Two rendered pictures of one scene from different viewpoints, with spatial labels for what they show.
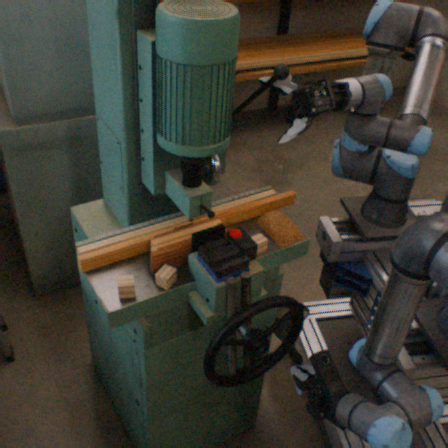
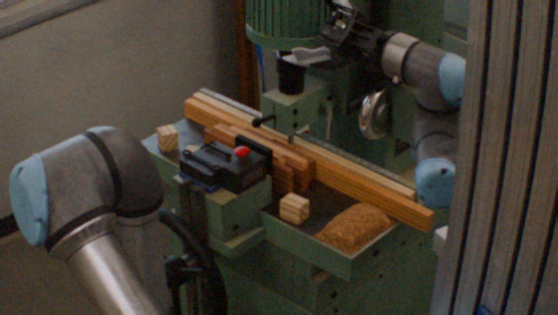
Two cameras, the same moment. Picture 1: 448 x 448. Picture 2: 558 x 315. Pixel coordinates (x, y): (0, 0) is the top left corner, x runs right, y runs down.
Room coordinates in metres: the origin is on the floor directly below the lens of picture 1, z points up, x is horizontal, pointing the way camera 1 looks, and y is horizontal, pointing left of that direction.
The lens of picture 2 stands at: (0.68, -1.50, 1.94)
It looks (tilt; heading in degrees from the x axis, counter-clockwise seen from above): 32 degrees down; 76
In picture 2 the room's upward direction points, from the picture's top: straight up
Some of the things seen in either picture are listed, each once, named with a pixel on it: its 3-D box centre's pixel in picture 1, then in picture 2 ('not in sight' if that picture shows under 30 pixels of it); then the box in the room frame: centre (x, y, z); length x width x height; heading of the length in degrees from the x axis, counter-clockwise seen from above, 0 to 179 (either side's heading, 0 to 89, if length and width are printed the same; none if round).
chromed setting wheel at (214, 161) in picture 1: (208, 165); (379, 111); (1.27, 0.06, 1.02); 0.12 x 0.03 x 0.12; 34
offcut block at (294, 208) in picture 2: (257, 244); (294, 208); (1.06, -0.09, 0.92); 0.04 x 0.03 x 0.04; 130
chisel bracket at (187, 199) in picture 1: (188, 193); (298, 107); (1.11, 0.10, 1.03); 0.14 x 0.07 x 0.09; 34
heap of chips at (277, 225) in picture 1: (280, 223); (356, 220); (1.16, -0.16, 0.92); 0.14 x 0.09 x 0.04; 34
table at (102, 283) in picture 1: (207, 267); (252, 196); (1.00, 0.03, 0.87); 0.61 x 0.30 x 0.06; 124
